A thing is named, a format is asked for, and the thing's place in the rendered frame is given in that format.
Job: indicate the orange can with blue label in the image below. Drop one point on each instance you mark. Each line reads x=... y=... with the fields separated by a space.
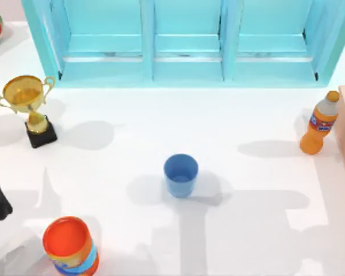
x=70 y=247

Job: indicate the gold trophy with black base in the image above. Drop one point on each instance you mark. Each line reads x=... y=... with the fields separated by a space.
x=24 y=93

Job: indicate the orange bottle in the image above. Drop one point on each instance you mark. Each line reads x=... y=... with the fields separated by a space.
x=319 y=126

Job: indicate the light blue rack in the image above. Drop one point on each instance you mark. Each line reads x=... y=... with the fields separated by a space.
x=187 y=43

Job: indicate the blue cup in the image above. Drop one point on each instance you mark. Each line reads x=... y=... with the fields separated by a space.
x=180 y=178

